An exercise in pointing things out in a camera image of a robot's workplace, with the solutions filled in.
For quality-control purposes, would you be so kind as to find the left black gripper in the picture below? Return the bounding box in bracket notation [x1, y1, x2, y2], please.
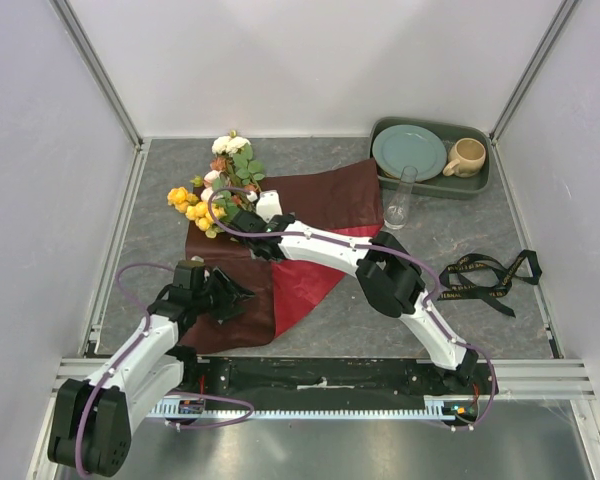
[192, 267, 254, 325]

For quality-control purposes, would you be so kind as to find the flower bouquet red paper wrap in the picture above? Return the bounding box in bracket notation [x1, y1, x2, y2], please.
[166, 129, 385, 355]

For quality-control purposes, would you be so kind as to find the black ribbon gold lettering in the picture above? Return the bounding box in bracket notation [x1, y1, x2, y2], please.
[438, 249, 542, 318]

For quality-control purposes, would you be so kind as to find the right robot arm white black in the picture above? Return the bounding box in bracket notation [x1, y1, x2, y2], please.
[226, 210, 478, 394]

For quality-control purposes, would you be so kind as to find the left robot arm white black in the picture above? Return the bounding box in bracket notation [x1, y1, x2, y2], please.
[47, 260, 254, 477]

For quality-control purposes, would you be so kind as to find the clear glass vase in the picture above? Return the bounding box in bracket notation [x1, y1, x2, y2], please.
[384, 166, 418, 230]

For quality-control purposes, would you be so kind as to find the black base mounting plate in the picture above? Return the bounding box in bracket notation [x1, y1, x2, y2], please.
[179, 357, 493, 412]

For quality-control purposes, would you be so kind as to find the teal ceramic plate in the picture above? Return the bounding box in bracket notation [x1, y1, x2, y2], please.
[371, 125, 447, 182]

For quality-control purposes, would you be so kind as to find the beige ceramic mug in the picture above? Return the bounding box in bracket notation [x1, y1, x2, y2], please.
[442, 138, 487, 178]

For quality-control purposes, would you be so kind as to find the dark green tray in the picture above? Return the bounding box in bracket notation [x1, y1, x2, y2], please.
[369, 117, 491, 200]

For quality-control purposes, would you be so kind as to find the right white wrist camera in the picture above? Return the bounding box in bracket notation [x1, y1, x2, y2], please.
[247, 190, 282, 222]

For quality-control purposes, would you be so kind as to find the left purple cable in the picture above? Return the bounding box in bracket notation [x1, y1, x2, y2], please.
[74, 262, 256, 476]

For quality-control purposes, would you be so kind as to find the purple cable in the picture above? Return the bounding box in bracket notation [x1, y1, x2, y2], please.
[206, 186, 498, 433]
[74, 262, 256, 476]

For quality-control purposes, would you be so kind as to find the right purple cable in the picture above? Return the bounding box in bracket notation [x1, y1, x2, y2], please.
[206, 186, 498, 433]

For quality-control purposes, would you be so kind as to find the light blue cable duct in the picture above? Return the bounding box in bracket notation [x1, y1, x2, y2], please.
[147, 396, 478, 421]

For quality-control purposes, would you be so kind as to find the left aluminium corner post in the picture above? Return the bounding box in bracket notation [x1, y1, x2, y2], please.
[49, 0, 143, 149]

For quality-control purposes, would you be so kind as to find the aluminium corner post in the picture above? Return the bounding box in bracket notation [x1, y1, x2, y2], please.
[489, 0, 581, 145]
[49, 0, 143, 149]

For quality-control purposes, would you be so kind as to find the right aluminium corner post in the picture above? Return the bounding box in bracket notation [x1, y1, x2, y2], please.
[489, 0, 581, 145]

